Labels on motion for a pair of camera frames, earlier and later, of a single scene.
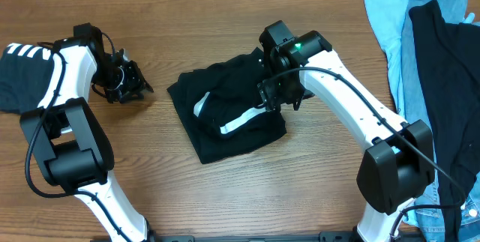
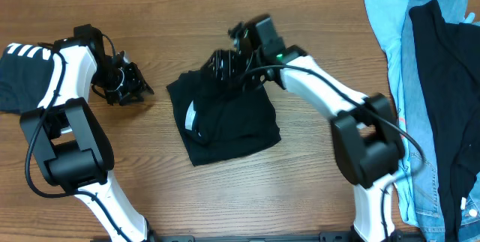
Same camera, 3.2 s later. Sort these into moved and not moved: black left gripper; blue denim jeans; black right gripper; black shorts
Moved: black right gripper
Not moved: black left gripper; black shorts; blue denim jeans
